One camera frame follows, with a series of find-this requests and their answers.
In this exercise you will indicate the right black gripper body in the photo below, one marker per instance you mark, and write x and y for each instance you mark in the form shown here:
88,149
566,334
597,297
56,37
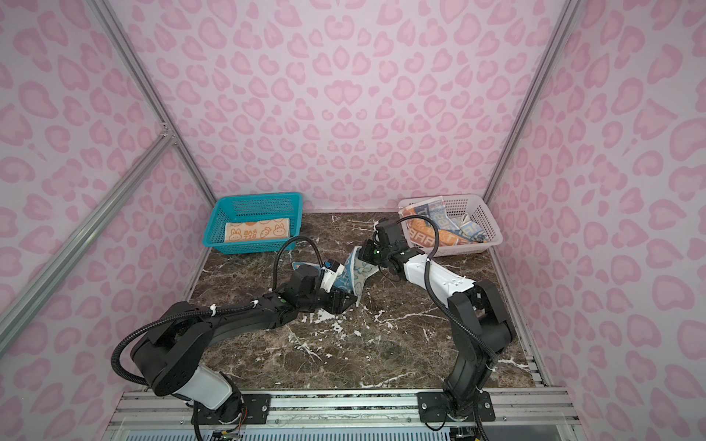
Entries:
376,254

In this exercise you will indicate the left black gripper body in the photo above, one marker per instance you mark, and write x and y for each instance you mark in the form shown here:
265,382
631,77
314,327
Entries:
327,300

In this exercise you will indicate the teal bunny towel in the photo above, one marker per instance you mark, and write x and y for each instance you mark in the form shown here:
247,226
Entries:
355,275

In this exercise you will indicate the grey patterned towel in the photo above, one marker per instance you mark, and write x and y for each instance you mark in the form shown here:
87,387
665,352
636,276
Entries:
451,232

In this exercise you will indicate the orange bunny towel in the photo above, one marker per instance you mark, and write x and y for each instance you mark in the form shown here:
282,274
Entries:
264,230

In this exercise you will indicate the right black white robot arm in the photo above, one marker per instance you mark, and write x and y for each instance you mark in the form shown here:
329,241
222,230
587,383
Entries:
481,325

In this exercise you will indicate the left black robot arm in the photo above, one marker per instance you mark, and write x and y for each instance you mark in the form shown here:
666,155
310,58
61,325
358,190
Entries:
166,355

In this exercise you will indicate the white plastic basket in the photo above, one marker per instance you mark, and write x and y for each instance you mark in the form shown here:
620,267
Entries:
477,210

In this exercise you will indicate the teal plastic basket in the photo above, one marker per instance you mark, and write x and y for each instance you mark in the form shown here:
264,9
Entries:
252,208

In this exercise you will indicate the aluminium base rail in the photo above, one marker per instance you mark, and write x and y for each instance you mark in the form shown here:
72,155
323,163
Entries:
509,414

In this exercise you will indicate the right corner aluminium post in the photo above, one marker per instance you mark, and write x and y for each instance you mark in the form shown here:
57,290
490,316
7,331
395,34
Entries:
570,15

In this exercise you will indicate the corner aluminium post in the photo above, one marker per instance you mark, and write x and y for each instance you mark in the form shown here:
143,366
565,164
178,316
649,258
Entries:
120,41
570,15

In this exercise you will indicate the diagonal aluminium frame bar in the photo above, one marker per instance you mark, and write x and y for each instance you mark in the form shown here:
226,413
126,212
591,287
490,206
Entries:
35,294

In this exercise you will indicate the left corner aluminium post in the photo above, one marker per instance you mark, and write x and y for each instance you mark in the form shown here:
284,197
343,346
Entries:
120,41

